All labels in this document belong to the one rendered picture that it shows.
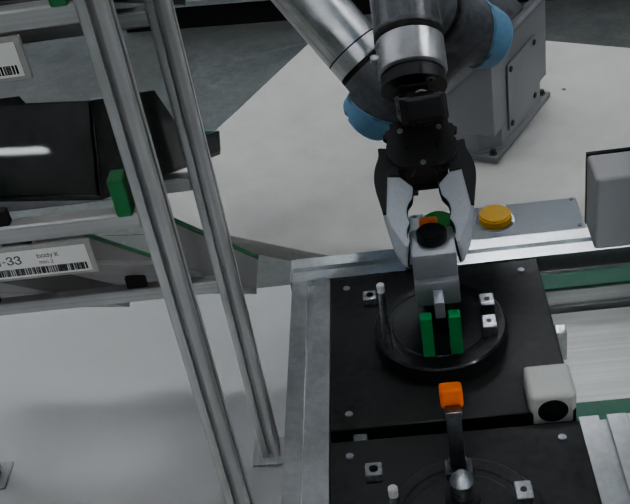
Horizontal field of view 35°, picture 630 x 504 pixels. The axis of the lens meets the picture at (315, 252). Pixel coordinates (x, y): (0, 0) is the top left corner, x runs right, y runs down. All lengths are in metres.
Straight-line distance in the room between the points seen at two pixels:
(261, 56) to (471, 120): 2.56
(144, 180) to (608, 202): 0.37
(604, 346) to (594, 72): 0.75
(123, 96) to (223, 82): 3.22
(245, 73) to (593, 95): 2.37
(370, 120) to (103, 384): 0.47
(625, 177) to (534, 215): 0.45
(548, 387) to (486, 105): 0.62
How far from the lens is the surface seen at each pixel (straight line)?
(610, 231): 0.86
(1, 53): 0.68
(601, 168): 0.84
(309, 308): 1.17
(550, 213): 1.27
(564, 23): 4.01
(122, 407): 1.25
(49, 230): 0.75
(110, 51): 0.66
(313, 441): 1.01
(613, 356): 1.14
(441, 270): 0.99
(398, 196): 1.02
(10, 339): 1.42
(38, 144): 0.79
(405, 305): 1.10
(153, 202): 0.72
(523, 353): 1.06
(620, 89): 1.75
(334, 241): 1.43
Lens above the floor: 1.69
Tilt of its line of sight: 36 degrees down
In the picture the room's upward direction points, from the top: 10 degrees counter-clockwise
